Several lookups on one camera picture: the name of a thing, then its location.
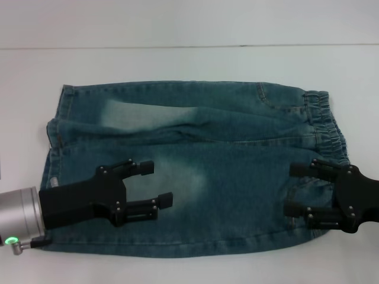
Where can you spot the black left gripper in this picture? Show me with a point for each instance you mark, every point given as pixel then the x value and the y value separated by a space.
pixel 80 198

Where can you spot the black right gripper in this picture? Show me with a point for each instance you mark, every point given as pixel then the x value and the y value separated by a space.
pixel 359 195

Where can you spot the blue washed denim shorts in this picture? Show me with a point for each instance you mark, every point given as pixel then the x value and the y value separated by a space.
pixel 225 165

